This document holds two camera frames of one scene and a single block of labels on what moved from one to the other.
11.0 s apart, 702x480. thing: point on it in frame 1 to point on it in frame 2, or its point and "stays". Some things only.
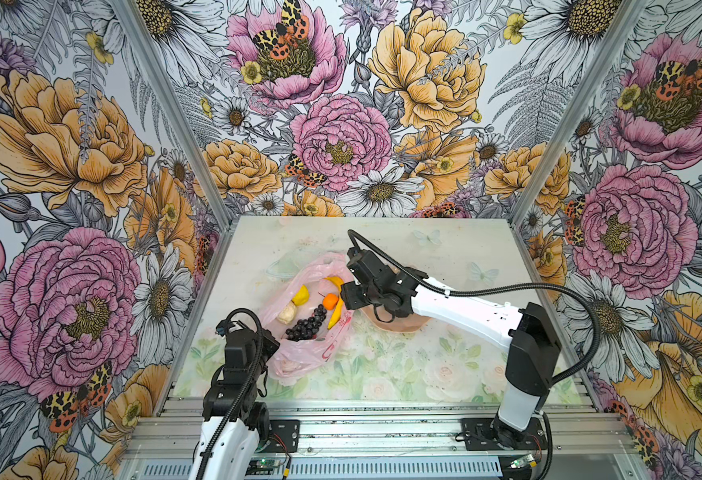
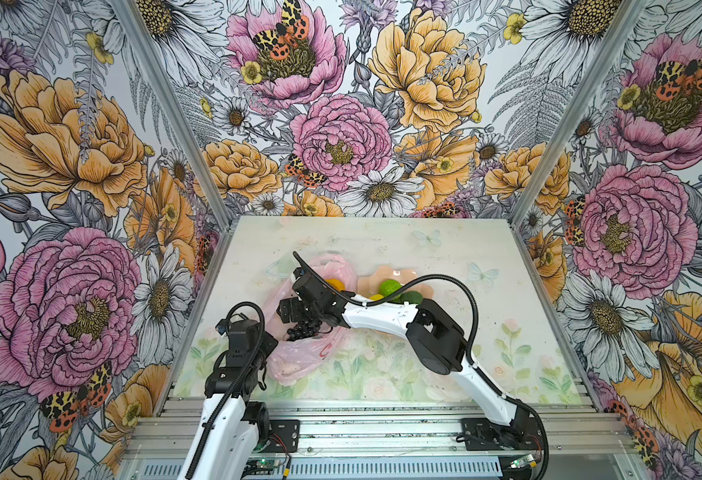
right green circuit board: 525,461 stays
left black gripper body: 270,347 stays
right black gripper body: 362,294 to 313,306
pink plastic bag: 298,361 stays
